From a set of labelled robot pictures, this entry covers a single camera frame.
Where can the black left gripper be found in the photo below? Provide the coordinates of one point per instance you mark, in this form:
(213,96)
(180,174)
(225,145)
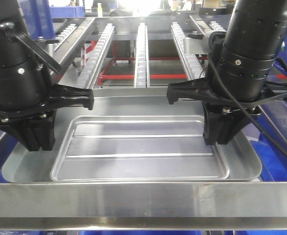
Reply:
(59,96)

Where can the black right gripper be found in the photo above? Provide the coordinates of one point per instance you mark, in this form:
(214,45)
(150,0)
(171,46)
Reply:
(238,94)

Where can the small silver ribbed tray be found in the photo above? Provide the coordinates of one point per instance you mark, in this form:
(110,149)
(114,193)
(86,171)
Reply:
(138,148)

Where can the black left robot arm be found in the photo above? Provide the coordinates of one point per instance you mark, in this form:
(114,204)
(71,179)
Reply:
(28,99)

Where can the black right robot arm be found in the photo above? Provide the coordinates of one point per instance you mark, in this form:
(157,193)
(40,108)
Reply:
(253,39)

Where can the large silver tray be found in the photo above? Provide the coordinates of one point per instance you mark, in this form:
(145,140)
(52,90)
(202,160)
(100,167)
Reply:
(23,166)

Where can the blue crate below right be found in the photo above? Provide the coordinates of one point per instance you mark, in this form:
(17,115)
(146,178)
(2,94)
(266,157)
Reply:
(274,120)

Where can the left white roller track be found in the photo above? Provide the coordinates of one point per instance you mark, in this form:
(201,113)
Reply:
(89,75)

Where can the white roller track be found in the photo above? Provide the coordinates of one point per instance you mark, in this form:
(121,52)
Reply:
(89,75)
(142,70)
(190,62)

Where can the right white roller track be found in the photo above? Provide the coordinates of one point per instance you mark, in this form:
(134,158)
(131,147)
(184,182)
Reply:
(190,62)

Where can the steel front rack beam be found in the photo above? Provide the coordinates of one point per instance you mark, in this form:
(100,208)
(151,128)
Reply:
(144,206)

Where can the middle white roller track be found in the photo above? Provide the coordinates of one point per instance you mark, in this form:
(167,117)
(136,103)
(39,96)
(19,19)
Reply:
(142,70)

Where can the far left roller track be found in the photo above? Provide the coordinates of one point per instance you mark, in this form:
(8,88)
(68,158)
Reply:
(64,35)

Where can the yellow bottle in background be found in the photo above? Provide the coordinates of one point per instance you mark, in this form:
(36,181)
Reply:
(99,10)

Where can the left steel divider rail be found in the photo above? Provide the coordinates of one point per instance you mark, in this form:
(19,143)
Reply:
(67,51)

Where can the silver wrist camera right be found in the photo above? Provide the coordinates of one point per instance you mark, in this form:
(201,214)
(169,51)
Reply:
(202,43)

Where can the red metal cart frame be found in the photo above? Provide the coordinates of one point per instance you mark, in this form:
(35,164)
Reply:
(118,68)

